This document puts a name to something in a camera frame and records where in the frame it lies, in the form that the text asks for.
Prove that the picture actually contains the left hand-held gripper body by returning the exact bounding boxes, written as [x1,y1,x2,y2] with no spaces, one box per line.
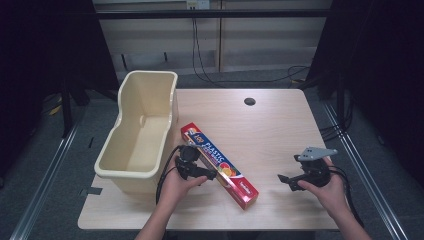
[175,144,205,181]

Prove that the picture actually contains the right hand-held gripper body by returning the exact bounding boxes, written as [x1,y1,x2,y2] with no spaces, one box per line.
[289,146,339,192]

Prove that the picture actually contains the red blue plastic wrap box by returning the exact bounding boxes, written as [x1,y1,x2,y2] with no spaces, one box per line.
[180,122,260,211]

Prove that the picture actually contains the person's left hand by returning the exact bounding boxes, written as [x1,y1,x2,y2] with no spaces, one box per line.
[158,163,209,214]

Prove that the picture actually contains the person's right hand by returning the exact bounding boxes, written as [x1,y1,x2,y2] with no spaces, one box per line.
[297,156,352,222]

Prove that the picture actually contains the cream plastic bin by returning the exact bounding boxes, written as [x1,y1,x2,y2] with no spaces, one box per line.
[93,69,180,195]

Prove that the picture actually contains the black metal stand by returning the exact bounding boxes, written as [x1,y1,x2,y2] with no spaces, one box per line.
[61,74,75,139]
[335,75,346,135]

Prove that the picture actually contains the black tape strip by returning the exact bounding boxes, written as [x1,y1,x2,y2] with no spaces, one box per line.
[79,186,104,197]

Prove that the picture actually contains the black curtain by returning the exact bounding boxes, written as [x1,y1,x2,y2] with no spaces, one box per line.
[305,0,424,188]
[0,0,120,179]

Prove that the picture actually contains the black horizontal bar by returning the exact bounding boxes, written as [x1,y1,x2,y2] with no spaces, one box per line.
[95,9,332,20]

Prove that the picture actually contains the white power strip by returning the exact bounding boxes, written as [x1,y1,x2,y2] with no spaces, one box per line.
[185,0,211,10]

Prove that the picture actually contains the left hand-held gripper black cable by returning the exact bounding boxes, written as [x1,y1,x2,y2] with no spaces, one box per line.
[155,145,184,205]

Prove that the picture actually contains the hand-held gripper black cable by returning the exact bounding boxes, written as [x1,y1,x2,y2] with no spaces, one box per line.
[327,165,365,229]
[155,145,184,205]

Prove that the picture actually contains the right hand-held gripper black cable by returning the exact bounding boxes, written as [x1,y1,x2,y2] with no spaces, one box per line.
[327,165,365,229]

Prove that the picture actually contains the bundle of black floor cables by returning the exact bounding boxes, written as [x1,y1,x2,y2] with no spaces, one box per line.
[319,95,356,143]

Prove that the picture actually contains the metal floor rail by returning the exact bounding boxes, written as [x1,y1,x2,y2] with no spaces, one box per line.
[9,123,81,240]
[320,99,410,240]

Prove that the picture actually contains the hanging black cables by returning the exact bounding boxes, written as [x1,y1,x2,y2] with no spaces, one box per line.
[191,17,312,89]

